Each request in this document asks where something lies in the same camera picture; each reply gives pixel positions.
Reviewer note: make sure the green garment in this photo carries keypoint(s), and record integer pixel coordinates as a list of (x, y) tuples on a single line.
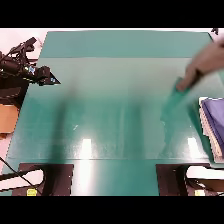
[(178, 98)]

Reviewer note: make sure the beige garment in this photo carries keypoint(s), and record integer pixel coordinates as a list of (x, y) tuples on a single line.
[(213, 143)]

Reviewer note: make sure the blue garment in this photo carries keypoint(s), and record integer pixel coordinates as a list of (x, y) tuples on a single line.
[(216, 116)]

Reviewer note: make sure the person's forearm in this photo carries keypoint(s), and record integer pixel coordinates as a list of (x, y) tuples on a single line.
[(215, 55)]

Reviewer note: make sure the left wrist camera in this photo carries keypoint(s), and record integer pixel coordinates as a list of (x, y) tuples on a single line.
[(30, 41)]

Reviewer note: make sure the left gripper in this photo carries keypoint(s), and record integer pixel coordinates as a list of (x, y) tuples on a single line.
[(40, 76)]

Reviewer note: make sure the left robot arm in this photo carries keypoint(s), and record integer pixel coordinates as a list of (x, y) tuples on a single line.
[(13, 68)]

